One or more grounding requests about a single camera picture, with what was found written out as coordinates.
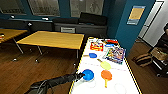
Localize blue plastic bowl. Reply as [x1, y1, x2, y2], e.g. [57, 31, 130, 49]
[81, 68, 95, 83]

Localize small flat blue object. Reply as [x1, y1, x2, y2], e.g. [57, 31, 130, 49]
[88, 52, 98, 59]

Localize yellow green paddle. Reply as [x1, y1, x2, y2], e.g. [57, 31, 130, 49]
[97, 58, 112, 71]

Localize orange snack packets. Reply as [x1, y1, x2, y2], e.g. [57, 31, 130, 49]
[89, 40, 104, 52]

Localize colourful printed box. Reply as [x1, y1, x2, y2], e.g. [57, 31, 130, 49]
[104, 46, 128, 65]

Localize small light blue object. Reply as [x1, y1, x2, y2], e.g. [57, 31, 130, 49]
[105, 43, 115, 48]

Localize red flat packet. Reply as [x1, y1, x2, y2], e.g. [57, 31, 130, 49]
[104, 38, 119, 45]

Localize long wooden table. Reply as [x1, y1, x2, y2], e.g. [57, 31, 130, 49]
[16, 30, 85, 59]
[0, 28, 28, 51]

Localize grey rectangular panel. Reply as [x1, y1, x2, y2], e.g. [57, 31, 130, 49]
[60, 26, 76, 33]

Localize dark upholstered sofa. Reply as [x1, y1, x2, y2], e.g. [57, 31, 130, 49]
[53, 11, 108, 38]

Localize interior glass window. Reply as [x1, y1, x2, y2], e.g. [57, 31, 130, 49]
[0, 0, 28, 15]
[69, 0, 105, 18]
[27, 0, 62, 18]

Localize black wheeled cart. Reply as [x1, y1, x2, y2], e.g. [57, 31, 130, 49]
[149, 46, 168, 78]

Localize small red black object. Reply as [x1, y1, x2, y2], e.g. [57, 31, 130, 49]
[0, 33, 4, 42]

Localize dark long wall bench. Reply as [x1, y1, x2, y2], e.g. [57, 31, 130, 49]
[0, 17, 54, 33]

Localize yellow wall sign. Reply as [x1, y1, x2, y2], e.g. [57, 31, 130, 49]
[126, 4, 147, 26]

